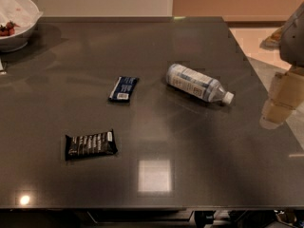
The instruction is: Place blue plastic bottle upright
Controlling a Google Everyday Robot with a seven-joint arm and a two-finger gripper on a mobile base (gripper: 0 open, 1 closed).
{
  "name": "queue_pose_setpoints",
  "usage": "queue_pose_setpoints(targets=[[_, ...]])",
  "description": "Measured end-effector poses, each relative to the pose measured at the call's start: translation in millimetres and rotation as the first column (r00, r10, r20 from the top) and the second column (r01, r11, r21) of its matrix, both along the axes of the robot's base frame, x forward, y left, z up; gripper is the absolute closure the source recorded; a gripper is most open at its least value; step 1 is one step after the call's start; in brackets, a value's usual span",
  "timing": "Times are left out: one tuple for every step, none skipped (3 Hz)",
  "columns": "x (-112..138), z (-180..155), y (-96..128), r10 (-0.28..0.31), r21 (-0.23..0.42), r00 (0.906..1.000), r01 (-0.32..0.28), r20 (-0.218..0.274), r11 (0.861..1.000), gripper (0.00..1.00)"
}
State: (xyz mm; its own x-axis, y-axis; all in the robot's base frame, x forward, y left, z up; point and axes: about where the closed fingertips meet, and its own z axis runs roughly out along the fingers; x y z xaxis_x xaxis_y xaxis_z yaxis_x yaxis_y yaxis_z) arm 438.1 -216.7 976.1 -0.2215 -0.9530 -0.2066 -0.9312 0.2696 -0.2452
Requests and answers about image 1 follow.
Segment black snack bar wrapper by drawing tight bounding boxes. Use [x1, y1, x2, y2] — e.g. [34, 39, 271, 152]
[65, 129, 118, 161]

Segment white bowl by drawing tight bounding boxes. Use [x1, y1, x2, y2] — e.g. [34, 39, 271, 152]
[0, 21, 38, 52]

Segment red strawberries in bowl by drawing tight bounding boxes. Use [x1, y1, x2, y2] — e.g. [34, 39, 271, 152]
[0, 21, 17, 37]

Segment white napkin in bowl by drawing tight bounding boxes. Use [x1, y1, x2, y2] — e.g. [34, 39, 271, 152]
[0, 0, 43, 28]

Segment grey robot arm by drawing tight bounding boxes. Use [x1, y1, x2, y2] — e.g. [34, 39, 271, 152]
[260, 3, 304, 129]

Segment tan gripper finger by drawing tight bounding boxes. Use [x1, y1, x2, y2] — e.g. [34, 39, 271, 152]
[259, 66, 304, 129]

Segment clear plastic bottle blue label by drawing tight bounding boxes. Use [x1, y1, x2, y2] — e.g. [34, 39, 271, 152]
[166, 64, 234, 105]

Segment blue snack bar wrapper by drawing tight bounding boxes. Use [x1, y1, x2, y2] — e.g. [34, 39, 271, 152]
[108, 76, 139, 103]

